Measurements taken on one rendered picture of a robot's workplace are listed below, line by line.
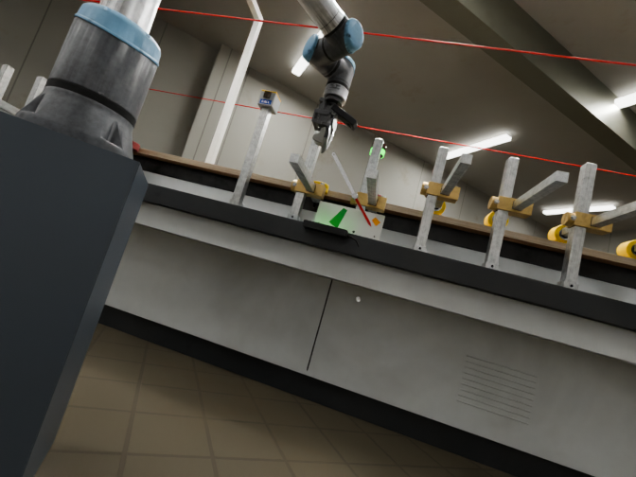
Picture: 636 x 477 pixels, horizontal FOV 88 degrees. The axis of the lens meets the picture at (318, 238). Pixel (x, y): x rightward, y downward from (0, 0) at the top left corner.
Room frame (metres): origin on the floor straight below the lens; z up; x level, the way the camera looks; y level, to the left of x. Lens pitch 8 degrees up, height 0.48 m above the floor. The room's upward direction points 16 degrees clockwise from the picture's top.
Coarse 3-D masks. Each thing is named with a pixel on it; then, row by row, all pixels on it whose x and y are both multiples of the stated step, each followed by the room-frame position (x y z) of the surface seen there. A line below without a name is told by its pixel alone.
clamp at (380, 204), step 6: (360, 192) 1.23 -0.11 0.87; (360, 198) 1.23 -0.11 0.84; (366, 198) 1.23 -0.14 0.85; (378, 198) 1.22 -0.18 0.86; (384, 198) 1.21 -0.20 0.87; (354, 204) 1.26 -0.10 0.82; (366, 204) 1.22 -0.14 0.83; (372, 204) 1.22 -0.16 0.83; (378, 204) 1.22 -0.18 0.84; (384, 204) 1.21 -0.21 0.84; (372, 210) 1.26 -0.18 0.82; (378, 210) 1.24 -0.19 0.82
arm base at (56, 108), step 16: (48, 80) 0.56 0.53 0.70; (64, 80) 0.54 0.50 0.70; (48, 96) 0.54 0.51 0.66; (64, 96) 0.54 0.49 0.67; (80, 96) 0.55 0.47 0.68; (96, 96) 0.56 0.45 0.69; (32, 112) 0.53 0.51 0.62; (48, 112) 0.53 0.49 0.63; (64, 112) 0.54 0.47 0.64; (80, 112) 0.55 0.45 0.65; (96, 112) 0.56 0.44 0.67; (112, 112) 0.58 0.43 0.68; (48, 128) 0.53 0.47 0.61; (64, 128) 0.53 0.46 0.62; (80, 128) 0.54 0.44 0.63; (96, 128) 0.56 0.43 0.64; (112, 128) 0.59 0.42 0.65; (128, 128) 0.62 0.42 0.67; (96, 144) 0.56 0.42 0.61; (112, 144) 0.58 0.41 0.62; (128, 144) 0.63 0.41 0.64
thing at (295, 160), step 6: (294, 156) 0.99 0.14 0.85; (300, 156) 1.00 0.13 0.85; (294, 162) 0.99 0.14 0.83; (300, 162) 1.01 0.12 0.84; (294, 168) 1.05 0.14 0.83; (300, 168) 1.04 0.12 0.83; (306, 168) 1.09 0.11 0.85; (300, 174) 1.09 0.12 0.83; (306, 174) 1.11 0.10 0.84; (300, 180) 1.16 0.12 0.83; (306, 180) 1.14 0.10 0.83; (312, 180) 1.21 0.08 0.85; (306, 186) 1.22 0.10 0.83; (312, 186) 1.24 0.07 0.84; (312, 198) 1.37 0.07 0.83
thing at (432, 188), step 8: (424, 184) 1.19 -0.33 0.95; (432, 184) 1.18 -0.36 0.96; (440, 184) 1.17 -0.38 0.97; (424, 192) 1.19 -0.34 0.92; (432, 192) 1.18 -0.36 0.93; (440, 192) 1.17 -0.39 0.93; (456, 192) 1.16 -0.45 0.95; (440, 200) 1.21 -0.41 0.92; (448, 200) 1.19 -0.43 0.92; (456, 200) 1.16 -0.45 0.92
